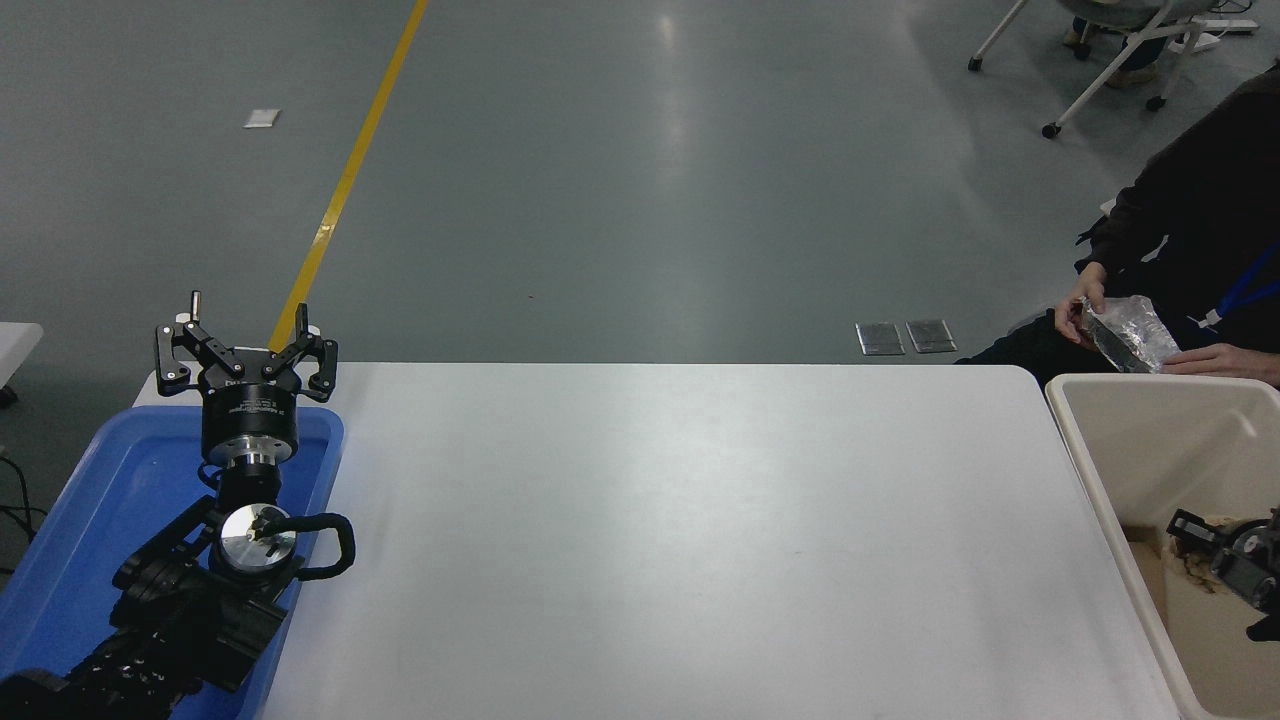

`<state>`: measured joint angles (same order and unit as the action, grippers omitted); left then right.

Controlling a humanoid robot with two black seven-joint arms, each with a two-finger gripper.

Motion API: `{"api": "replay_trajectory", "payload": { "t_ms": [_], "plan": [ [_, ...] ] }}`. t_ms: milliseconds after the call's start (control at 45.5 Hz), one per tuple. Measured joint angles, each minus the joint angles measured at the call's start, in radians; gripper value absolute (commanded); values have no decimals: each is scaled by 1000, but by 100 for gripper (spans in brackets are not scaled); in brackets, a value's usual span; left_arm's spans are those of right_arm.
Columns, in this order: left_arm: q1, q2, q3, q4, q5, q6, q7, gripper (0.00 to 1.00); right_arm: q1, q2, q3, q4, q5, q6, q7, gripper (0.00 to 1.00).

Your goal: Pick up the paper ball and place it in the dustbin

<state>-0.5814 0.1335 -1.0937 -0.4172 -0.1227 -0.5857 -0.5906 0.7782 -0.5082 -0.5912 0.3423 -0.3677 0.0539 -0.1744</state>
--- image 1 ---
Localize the silver foil tray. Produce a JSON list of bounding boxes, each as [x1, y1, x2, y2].
[[1079, 294, 1182, 375]]

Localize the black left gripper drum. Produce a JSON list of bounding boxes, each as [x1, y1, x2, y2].
[[202, 371, 301, 460]]

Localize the person's left hand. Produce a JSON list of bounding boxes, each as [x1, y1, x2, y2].
[[1162, 343, 1242, 380]]

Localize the blue lanyard with white tag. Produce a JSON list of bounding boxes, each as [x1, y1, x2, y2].
[[1189, 244, 1280, 332]]

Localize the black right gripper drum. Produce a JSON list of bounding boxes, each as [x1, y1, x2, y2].
[[1211, 511, 1280, 613]]

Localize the small white side table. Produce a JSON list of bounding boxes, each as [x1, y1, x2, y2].
[[0, 321, 45, 409]]

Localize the blue plastic tray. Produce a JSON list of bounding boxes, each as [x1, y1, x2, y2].
[[0, 405, 345, 720]]

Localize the black floor cables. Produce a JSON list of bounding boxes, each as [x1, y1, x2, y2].
[[0, 446, 47, 577]]

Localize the yellow floor tape line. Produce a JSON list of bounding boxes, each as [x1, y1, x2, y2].
[[268, 0, 431, 354]]

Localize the person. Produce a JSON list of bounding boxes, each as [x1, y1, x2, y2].
[[1061, 14, 1167, 90], [955, 64, 1280, 389]]

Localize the person's right hand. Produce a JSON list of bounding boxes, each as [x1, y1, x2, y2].
[[1054, 261, 1109, 347]]

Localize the white wheeled chair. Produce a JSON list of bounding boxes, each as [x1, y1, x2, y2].
[[966, 0, 1262, 140]]

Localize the large pale plastic bin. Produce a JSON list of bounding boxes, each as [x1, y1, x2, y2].
[[1045, 373, 1280, 720]]

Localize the tan paper ball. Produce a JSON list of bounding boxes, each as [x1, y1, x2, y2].
[[1172, 513, 1246, 593]]

